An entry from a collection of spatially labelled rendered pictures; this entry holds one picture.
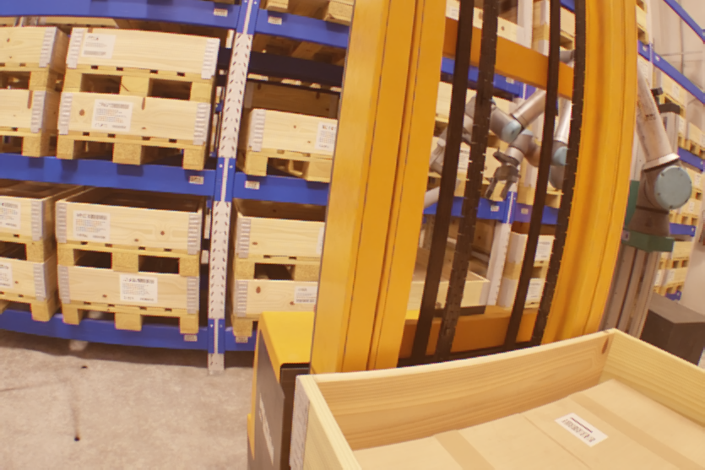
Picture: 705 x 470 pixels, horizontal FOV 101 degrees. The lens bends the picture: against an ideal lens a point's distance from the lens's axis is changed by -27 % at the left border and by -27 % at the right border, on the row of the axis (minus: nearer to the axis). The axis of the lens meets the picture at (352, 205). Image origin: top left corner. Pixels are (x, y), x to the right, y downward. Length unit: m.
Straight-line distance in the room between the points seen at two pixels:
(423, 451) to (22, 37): 2.40
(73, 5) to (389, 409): 2.30
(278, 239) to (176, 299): 0.65
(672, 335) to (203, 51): 2.61
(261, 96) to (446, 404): 2.95
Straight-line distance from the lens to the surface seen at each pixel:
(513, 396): 0.86
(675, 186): 1.50
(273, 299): 2.23
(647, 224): 1.67
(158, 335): 2.39
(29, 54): 2.36
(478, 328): 0.95
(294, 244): 2.15
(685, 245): 5.74
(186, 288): 2.20
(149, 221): 2.12
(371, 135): 0.57
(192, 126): 2.05
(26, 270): 2.41
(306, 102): 3.42
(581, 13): 0.96
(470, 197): 0.69
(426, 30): 0.65
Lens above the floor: 1.32
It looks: 7 degrees down
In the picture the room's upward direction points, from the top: 7 degrees clockwise
